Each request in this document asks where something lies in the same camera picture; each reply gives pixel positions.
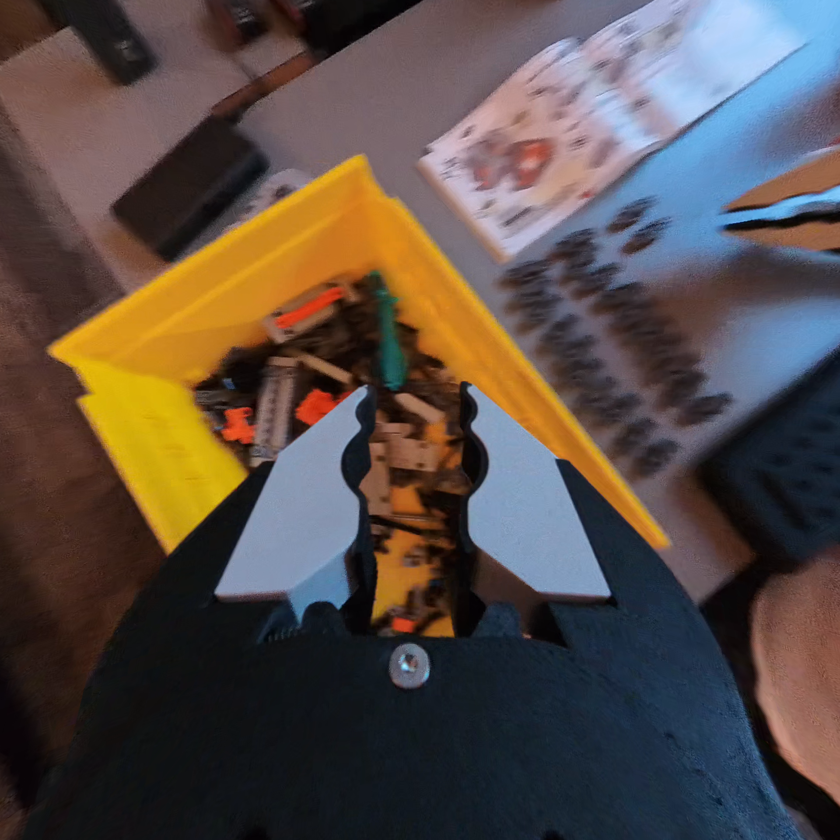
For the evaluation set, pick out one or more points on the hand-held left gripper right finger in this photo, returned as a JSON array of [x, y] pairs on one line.
[[538, 525]]

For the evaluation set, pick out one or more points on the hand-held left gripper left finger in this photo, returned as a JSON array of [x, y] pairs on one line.
[[295, 525]]

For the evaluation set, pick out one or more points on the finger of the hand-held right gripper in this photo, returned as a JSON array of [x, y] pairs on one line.
[[807, 237], [800, 187]]

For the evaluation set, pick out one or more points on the pile of mixed building parts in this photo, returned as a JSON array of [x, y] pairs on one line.
[[407, 459]]

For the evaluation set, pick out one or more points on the yellow plastic bin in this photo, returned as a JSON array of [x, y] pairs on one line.
[[151, 446]]

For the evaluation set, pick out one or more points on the rows of grey track links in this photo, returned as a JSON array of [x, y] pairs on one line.
[[623, 328]]

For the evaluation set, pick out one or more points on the grey desk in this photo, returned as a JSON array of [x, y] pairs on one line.
[[394, 98]]

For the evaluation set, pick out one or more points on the green plastic tool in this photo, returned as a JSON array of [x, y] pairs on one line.
[[390, 341]]

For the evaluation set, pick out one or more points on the printed instruction booklet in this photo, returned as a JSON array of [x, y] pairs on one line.
[[590, 131]]

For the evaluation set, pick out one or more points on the black dimpled pad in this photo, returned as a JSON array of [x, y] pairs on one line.
[[787, 472]]

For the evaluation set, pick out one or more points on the person's leg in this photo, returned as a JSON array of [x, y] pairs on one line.
[[800, 669]]

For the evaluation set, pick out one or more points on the grey power adapter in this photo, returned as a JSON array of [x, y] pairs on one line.
[[282, 187]]

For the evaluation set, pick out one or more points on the black box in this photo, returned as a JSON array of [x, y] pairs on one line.
[[190, 184]]

